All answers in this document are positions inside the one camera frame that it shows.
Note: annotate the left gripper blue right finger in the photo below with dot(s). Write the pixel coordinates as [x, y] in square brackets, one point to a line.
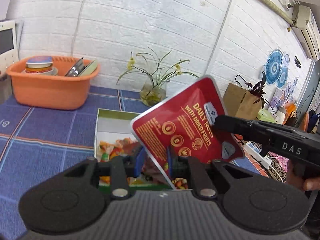
[173, 163]

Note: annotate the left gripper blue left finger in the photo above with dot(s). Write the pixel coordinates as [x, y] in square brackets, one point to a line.
[139, 159]

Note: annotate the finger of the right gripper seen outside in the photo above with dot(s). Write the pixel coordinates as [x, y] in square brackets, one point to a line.
[247, 128]

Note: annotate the orange yellow snack packet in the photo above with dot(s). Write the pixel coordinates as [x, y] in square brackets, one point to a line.
[106, 151]

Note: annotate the red daily nuts packet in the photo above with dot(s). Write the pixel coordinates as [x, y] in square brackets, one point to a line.
[185, 122]

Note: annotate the person's right hand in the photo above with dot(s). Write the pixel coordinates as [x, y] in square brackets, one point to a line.
[310, 184]

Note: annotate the white power strip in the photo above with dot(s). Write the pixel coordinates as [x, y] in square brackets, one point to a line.
[254, 151]

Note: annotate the brown paper bag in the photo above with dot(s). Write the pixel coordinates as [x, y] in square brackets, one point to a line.
[244, 100]

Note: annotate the green cardboard box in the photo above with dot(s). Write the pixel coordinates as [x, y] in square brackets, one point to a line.
[112, 125]

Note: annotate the glass vase with orchid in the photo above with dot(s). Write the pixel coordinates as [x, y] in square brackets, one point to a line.
[158, 76]

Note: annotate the blue paper fan decoration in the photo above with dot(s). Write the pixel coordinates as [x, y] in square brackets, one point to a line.
[276, 68]

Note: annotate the blue patterned tablecloth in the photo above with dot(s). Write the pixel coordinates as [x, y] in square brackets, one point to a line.
[37, 143]

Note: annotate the orange plastic basin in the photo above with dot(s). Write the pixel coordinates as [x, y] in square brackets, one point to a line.
[51, 91]

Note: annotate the metal lid in basin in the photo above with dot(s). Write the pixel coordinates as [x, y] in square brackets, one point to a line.
[76, 69]

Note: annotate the white air conditioner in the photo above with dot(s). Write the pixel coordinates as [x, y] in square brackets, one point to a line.
[306, 30]

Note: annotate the bowls in basin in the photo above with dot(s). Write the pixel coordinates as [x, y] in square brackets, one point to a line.
[40, 65]

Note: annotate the white appliance with screen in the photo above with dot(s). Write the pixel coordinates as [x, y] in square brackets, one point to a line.
[8, 46]

